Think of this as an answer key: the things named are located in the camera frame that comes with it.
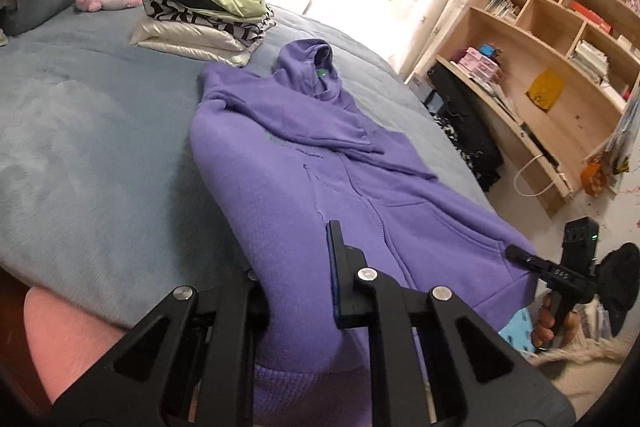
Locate person's right forearm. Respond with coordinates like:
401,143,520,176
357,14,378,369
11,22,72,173
527,329,638,370

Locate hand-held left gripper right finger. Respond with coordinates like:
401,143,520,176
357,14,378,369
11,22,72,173
326,221,576,427

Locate pale printed hanging cloth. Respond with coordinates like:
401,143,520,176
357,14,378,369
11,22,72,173
602,82,640,194

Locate white looped cord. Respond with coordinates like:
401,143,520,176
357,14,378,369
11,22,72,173
514,153,571,198

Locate black bag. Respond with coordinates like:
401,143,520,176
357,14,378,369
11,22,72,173
427,62,505,175

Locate person's right hand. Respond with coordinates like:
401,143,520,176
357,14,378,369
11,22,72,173
530,294,557,352

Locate light blue object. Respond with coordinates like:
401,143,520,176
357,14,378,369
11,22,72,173
499,309,536,358

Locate pink bed sheet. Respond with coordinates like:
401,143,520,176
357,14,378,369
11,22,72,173
25,286,132,404

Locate orange bag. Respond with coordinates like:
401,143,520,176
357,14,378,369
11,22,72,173
580,159,614,196

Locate silver satin garment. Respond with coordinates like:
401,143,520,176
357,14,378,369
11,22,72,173
129,14,261,68

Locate stack of papers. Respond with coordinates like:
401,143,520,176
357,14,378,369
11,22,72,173
570,39,609,84

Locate red books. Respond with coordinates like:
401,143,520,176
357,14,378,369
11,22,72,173
570,1,614,34

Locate black round object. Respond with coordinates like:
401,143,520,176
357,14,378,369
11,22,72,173
595,243,640,324

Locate black white patterned cloth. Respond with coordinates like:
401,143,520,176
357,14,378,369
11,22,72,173
432,114,501,194

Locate wooden bookshelf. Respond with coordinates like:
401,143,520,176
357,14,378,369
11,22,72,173
405,0,640,218

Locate purple zip hoodie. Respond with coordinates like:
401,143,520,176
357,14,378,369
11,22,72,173
190,39,538,427

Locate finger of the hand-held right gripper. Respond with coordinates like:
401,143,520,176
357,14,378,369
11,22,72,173
505,245,562,279

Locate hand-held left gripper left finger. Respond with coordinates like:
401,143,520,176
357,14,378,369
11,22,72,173
50,269,272,427

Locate blue-grey bed blanket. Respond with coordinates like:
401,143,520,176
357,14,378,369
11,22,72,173
0,0,493,328

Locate black long device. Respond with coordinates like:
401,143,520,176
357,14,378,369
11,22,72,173
522,124,562,168

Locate stack of pink boxes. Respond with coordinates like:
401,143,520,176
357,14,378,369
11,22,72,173
450,47,503,82

